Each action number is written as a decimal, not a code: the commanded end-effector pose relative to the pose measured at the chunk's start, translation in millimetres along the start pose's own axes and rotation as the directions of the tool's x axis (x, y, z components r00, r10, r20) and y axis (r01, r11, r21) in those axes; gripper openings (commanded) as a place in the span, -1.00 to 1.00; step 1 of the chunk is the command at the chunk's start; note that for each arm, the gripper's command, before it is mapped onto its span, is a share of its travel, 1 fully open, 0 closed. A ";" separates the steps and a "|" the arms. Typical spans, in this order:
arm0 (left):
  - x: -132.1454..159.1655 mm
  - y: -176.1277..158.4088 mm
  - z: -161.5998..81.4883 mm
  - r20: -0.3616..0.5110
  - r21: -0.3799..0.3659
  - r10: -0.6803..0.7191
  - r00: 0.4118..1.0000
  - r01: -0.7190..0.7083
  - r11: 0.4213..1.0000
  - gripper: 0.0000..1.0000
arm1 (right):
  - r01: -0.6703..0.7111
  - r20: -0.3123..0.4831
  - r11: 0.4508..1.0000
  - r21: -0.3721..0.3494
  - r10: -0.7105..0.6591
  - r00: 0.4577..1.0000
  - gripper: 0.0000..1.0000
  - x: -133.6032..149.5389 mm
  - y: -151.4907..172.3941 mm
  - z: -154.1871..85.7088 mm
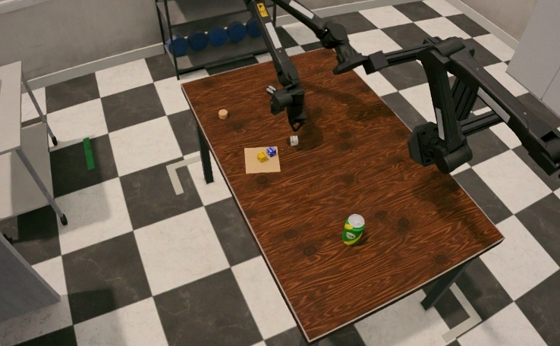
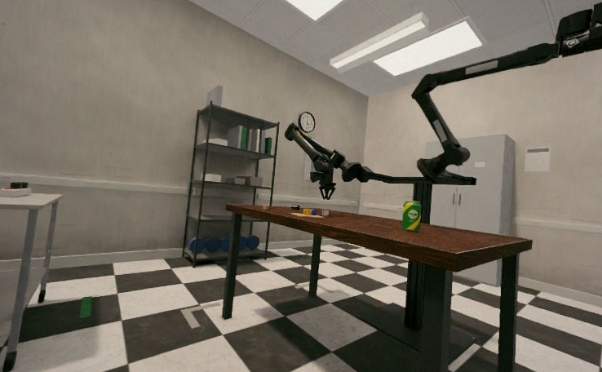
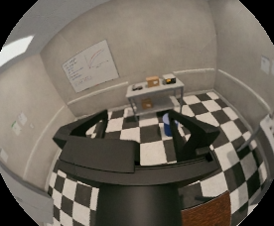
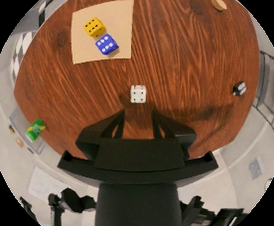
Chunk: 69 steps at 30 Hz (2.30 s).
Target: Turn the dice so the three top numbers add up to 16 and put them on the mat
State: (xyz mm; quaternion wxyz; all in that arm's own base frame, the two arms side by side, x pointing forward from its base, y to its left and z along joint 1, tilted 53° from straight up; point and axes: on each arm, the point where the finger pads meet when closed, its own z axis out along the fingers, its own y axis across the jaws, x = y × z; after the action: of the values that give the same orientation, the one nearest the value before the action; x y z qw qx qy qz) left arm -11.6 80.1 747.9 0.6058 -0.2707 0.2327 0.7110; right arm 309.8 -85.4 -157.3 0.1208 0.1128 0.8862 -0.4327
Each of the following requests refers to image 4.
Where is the green soda can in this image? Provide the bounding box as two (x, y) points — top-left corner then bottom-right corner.
(26, 118), (46, 142)

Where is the white die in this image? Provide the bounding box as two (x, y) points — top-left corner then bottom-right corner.
(131, 85), (146, 102)

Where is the yellow die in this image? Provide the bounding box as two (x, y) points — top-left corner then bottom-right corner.
(83, 17), (106, 38)

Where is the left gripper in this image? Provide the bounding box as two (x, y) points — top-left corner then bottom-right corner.
(19, 196), (32, 209)

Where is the tan mat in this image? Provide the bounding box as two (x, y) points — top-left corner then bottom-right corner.
(71, 0), (133, 64)

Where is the blue die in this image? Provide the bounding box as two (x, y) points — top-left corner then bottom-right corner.
(95, 34), (119, 56)

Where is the small tan cylinder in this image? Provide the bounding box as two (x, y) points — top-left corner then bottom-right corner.
(211, 0), (226, 10)

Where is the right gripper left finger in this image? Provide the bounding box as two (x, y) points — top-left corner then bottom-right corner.
(79, 109), (125, 139)

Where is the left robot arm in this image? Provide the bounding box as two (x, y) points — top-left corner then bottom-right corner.
(23, 193), (68, 226)

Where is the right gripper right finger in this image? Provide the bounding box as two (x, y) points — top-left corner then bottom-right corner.
(152, 109), (198, 151)

